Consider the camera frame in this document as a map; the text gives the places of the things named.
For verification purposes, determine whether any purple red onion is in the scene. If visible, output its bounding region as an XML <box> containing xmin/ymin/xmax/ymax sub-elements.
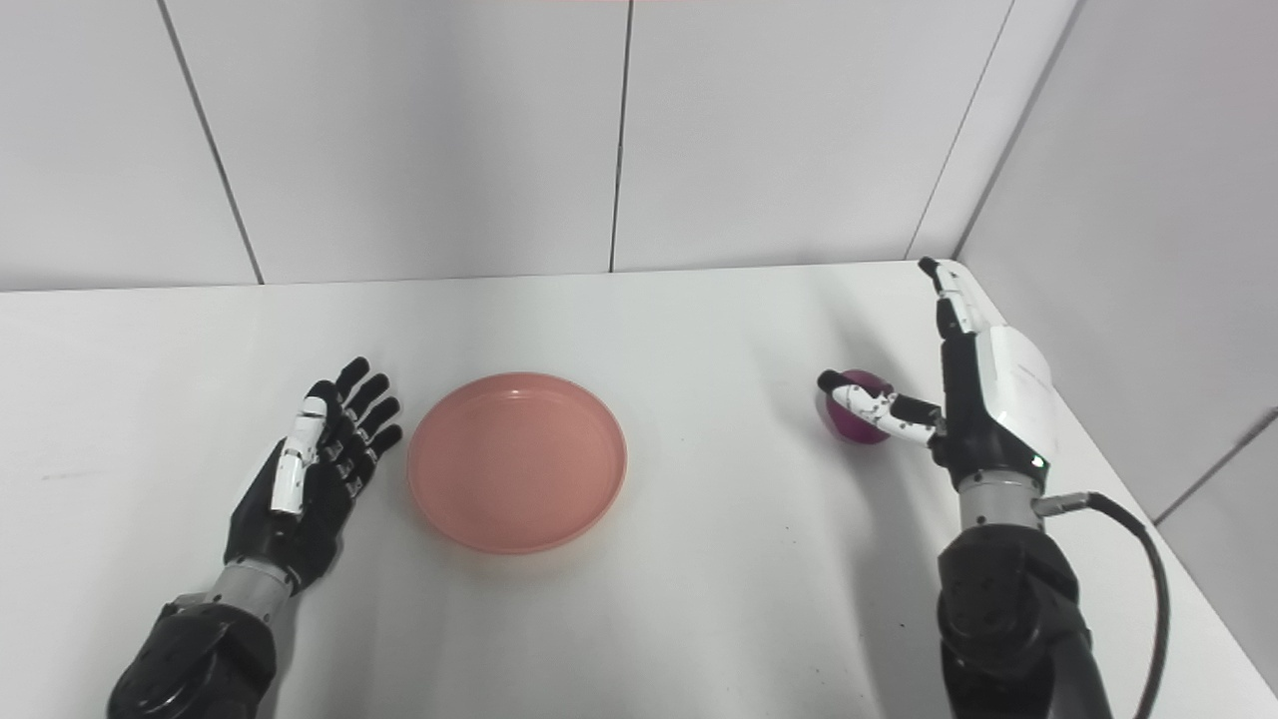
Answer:
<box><xmin>825</xmin><ymin>369</ymin><xmax>897</xmax><ymax>445</ymax></box>

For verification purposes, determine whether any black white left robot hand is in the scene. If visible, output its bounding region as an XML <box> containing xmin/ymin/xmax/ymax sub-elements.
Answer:
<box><xmin>224</xmin><ymin>357</ymin><xmax>404</xmax><ymax>597</ymax></box>

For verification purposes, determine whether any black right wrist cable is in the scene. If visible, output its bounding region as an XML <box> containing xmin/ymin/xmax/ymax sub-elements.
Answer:
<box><xmin>1033</xmin><ymin>491</ymin><xmax>1171</xmax><ymax>719</ymax></box>

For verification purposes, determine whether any pink round plate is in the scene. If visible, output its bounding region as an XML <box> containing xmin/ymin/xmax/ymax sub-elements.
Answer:
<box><xmin>406</xmin><ymin>372</ymin><xmax>629</xmax><ymax>555</ymax></box>

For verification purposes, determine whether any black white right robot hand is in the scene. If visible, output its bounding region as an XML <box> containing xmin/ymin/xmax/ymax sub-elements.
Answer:
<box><xmin>817</xmin><ymin>257</ymin><xmax>1059</xmax><ymax>490</ymax></box>

